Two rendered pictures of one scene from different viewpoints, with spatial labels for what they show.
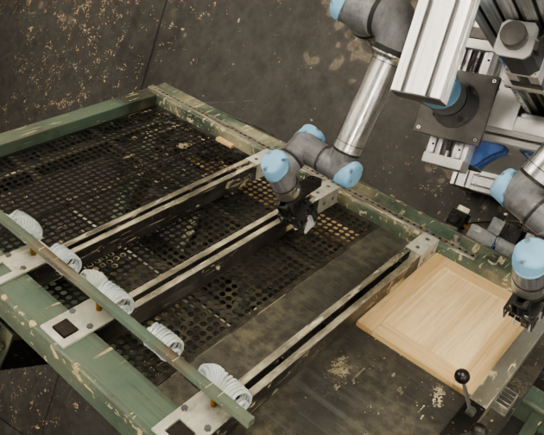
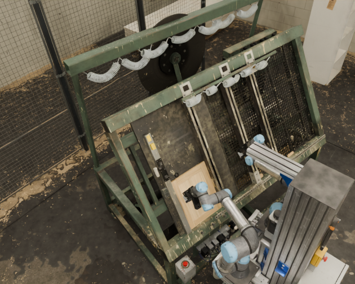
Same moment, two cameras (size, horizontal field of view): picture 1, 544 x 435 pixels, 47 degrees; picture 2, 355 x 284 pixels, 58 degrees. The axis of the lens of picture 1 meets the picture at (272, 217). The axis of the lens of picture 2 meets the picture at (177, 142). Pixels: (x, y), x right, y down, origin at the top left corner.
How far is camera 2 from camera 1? 1.25 m
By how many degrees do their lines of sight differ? 27
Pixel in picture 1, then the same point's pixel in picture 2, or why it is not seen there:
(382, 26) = not seen: hidden behind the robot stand
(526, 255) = (202, 183)
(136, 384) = (202, 81)
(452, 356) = (183, 185)
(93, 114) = (313, 107)
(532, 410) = (160, 204)
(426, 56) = (260, 150)
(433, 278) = not seen: hidden behind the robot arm
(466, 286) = not seen: hidden behind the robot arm
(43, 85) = not seen: outside the picture
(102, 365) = (210, 75)
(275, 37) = (349, 205)
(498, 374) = (173, 195)
